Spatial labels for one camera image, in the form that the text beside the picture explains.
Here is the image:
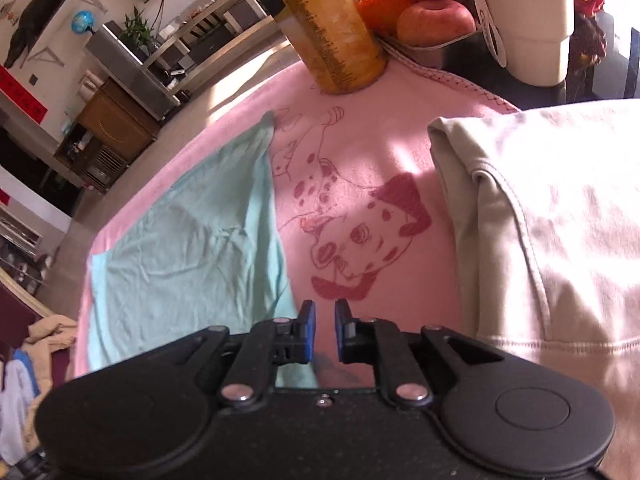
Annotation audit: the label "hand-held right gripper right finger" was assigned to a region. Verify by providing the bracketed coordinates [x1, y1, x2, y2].
[334, 299, 504, 409]

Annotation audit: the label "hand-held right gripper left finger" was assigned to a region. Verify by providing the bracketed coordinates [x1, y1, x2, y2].
[150, 300, 318, 409]

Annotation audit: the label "teal shirt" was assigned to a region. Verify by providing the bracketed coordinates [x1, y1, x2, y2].
[85, 111, 321, 389]

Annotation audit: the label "pink printed blanket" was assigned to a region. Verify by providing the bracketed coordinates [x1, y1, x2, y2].
[72, 52, 523, 391]

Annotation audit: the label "pale beige hoodie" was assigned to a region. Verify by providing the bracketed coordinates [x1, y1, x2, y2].
[427, 100, 640, 480]

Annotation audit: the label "beige pants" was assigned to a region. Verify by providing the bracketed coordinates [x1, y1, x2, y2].
[24, 314, 80, 461]

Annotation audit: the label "dark lattice cabinet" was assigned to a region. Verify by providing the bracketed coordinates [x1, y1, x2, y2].
[54, 127, 126, 194]

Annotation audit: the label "brown wooden cabinet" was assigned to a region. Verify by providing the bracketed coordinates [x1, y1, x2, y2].
[75, 77, 160, 161]

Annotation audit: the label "metal fruit tray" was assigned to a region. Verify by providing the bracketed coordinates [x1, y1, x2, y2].
[377, 30, 483, 68]

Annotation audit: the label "maroon banquet chair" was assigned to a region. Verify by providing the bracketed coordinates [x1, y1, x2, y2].
[0, 266, 76, 401]

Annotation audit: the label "light blue knit sweater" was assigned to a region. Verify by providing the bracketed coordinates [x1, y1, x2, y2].
[0, 349, 42, 453]

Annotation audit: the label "yellow drink bottle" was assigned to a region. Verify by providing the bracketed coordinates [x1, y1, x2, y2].
[252, 0, 388, 96]

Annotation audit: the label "long television shelf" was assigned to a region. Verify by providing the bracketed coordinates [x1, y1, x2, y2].
[145, 0, 281, 97]

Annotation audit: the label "silver tower speaker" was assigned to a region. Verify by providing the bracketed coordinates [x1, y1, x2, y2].
[85, 22, 181, 121]

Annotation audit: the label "orange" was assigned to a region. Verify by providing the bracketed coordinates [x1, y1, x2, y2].
[357, 0, 422, 38]

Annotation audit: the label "white jar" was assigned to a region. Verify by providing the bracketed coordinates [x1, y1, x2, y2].
[79, 71, 103, 106]

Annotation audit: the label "potted bamboo plant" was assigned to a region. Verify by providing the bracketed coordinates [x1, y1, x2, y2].
[120, 7, 156, 54]

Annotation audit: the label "white plastic container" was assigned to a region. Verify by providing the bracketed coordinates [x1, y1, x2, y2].
[470, 0, 576, 86]

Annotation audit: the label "red couplet banner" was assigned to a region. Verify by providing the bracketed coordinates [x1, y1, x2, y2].
[0, 67, 49, 127]

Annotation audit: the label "blue globe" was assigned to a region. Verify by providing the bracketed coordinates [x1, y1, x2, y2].
[70, 10, 96, 36]

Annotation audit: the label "red artificial flowers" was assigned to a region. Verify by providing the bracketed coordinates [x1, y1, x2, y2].
[570, 0, 609, 67]

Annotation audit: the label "dark wall ornament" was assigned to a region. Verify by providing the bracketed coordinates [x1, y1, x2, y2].
[2, 0, 72, 68]

